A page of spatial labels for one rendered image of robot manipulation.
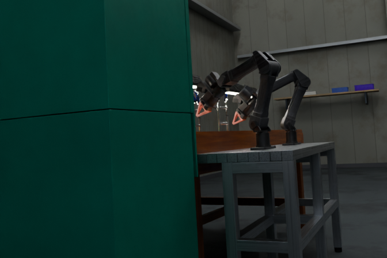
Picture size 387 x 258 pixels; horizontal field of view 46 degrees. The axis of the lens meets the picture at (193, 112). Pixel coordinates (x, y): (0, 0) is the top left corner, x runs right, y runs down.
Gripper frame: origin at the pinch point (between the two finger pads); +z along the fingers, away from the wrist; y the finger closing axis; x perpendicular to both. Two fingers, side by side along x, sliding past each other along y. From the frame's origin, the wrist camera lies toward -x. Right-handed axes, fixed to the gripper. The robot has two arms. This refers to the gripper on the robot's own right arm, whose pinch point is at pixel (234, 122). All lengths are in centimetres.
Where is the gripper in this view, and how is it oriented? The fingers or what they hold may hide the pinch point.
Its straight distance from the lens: 269.5
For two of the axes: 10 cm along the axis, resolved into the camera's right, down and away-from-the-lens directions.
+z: -6.4, 7.0, 3.2
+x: 6.1, 7.1, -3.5
